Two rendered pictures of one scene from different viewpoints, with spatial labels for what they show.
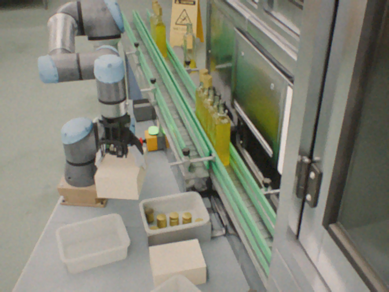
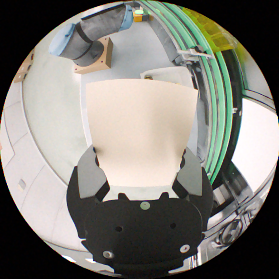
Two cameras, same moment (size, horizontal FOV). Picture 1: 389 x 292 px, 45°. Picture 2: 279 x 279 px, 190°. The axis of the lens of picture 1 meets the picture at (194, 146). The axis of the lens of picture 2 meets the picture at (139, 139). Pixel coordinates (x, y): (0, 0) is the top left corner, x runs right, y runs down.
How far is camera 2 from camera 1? 1.39 m
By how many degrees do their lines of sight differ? 85
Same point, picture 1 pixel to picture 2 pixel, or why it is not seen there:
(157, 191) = (148, 50)
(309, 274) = not seen: hidden behind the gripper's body
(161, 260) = not seen: hidden behind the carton
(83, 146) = (71, 49)
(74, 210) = (91, 75)
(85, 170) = (85, 57)
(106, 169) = (115, 173)
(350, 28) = not seen: outside the picture
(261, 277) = (207, 150)
